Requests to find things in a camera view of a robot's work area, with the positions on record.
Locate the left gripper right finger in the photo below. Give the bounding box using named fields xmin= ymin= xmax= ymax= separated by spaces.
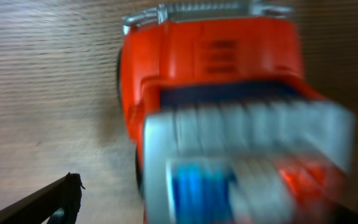
xmin=334 ymin=205 xmax=358 ymax=224

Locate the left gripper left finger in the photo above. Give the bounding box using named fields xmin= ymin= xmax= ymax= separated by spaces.
xmin=0 ymin=172 xmax=85 ymax=224

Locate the red toy fire truck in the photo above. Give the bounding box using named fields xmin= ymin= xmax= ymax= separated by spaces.
xmin=117 ymin=1 xmax=354 ymax=223

